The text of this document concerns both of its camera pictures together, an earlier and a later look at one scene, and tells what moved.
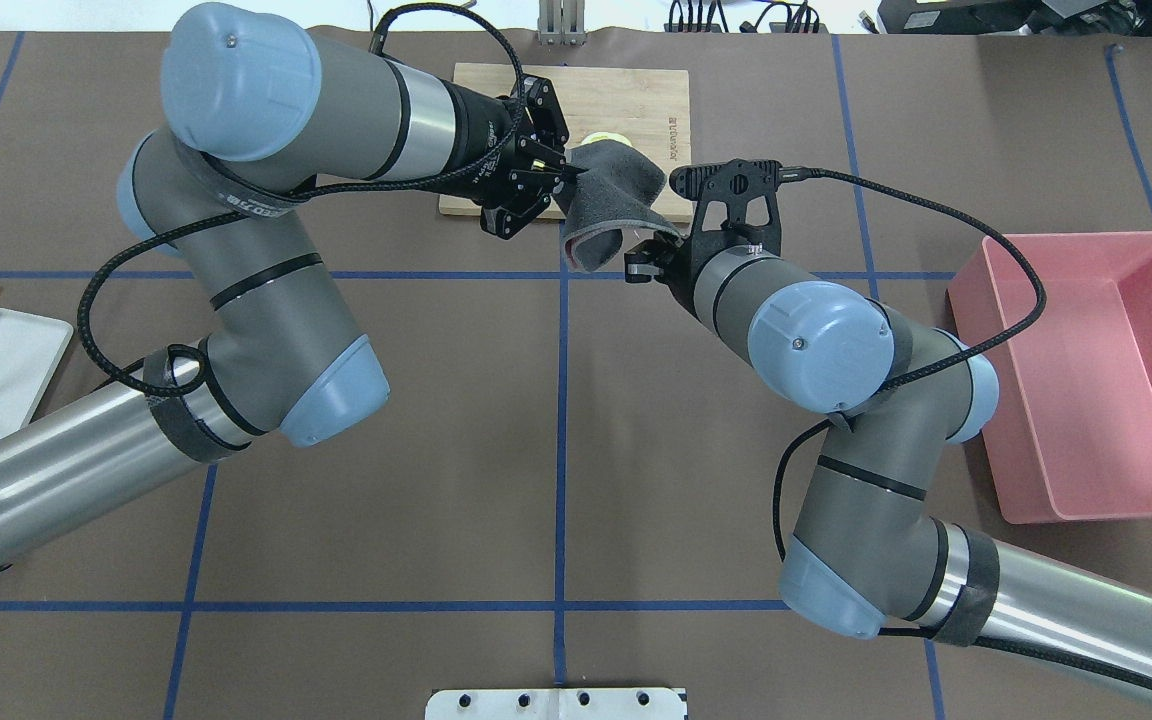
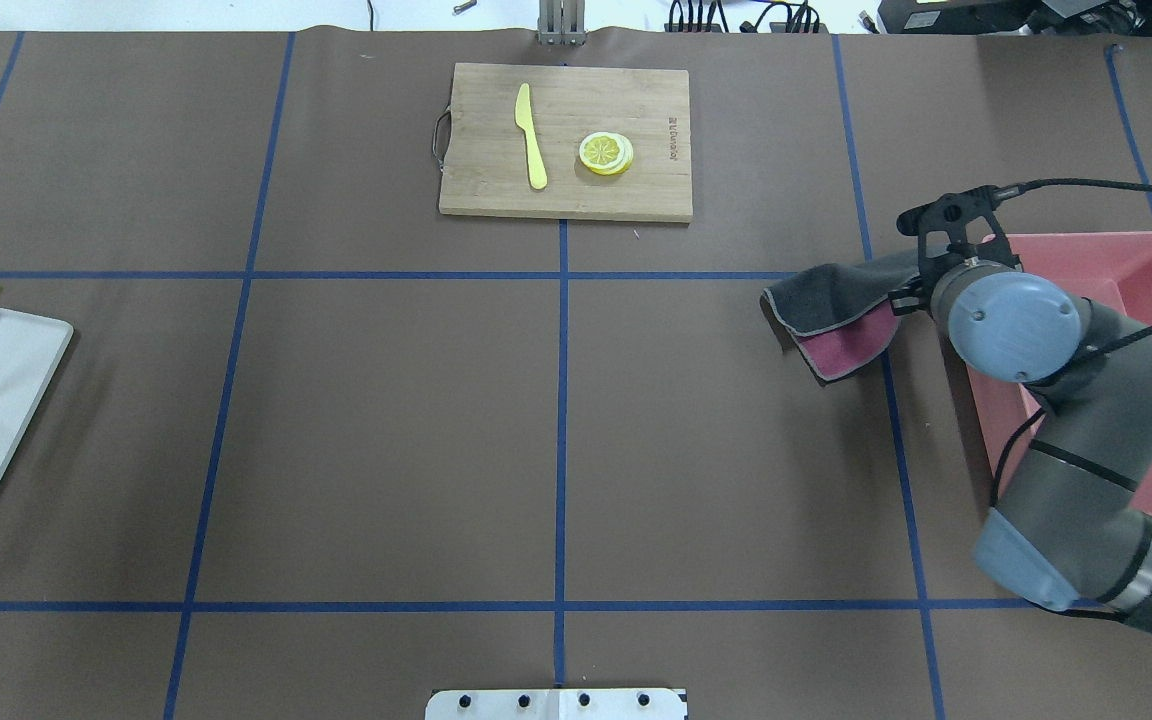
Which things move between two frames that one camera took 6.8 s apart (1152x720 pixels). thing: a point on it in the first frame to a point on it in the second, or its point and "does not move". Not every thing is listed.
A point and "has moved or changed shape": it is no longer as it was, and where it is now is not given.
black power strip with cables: (805, 20) does not move
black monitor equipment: (1046, 17) does not move
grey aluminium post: (562, 23) does not move
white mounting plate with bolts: (618, 703) does not move
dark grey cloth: (616, 192) has moved or changed shape
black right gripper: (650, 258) to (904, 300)
